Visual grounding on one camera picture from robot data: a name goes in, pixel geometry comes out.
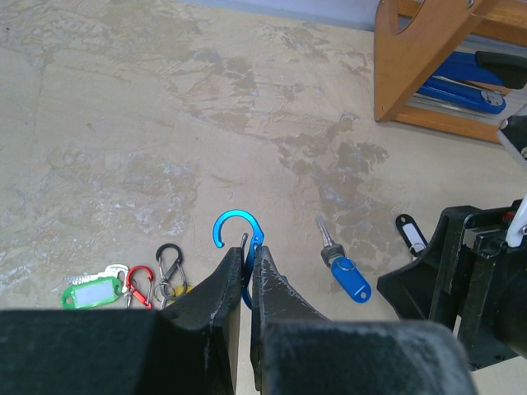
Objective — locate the blue stapler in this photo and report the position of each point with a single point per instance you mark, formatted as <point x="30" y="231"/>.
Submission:
<point x="463" y="80"/>

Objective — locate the blue tag key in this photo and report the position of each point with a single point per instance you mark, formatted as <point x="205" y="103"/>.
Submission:
<point x="343" y="269"/>

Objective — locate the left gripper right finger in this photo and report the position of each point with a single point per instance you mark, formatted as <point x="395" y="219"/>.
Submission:
<point x="273" y="298"/>

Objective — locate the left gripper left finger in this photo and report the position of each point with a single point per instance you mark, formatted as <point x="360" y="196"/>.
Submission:
<point x="207" y="330"/>

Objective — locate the blue S carabiner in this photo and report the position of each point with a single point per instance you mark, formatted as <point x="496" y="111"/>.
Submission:
<point x="239" y="228"/>

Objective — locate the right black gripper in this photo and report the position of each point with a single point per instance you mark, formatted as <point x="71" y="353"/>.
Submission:
<point x="468" y="269"/>

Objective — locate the black S carabiner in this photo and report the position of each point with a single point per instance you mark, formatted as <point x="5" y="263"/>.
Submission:
<point x="167" y="272"/>

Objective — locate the red S carabiner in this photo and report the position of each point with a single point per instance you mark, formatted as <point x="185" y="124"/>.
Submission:
<point x="133" y="286"/>

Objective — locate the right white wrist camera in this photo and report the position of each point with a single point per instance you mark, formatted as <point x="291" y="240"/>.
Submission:
<point x="511" y="133"/>

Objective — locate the black tag key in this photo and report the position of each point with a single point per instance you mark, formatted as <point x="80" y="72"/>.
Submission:
<point x="411" y="234"/>

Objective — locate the green tag key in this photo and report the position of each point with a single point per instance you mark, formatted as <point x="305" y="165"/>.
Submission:
<point x="95" y="290"/>

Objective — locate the yellow tag key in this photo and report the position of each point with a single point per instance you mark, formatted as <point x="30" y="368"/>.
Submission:
<point x="179" y="291"/>

